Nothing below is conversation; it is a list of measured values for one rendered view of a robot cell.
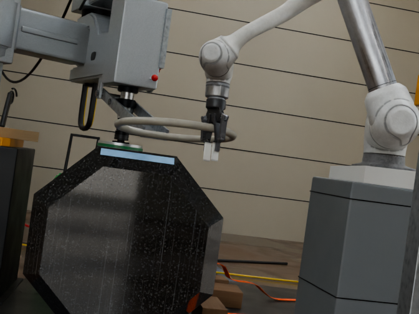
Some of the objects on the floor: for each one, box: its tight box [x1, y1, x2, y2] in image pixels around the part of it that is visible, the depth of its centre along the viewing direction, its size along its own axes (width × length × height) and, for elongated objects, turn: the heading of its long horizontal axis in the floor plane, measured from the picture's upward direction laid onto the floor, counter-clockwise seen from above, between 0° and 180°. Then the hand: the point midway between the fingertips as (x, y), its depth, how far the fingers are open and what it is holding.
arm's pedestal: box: [294, 176, 413, 314], centre depth 269 cm, size 50×50×80 cm
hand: (211, 152), depth 270 cm, fingers closed on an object, 4 cm apart
